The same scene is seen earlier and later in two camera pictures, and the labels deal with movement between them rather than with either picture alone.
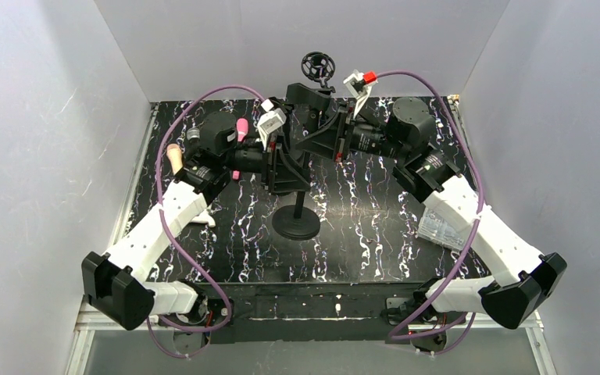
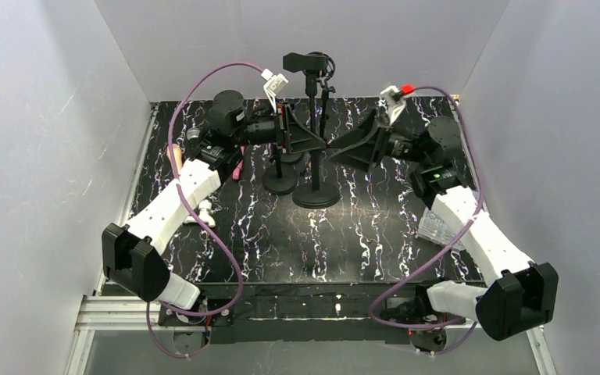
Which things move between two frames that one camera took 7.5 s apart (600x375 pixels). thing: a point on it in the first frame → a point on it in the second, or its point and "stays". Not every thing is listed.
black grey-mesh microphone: x=193 y=135 stays
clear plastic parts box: x=441 y=223 stays
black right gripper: x=341 y=134 → x=380 y=137
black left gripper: x=271 y=163 → x=283 y=129
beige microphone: x=175 y=155 stays
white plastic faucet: x=205 y=216 stays
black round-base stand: x=298 y=222 → x=316 y=194
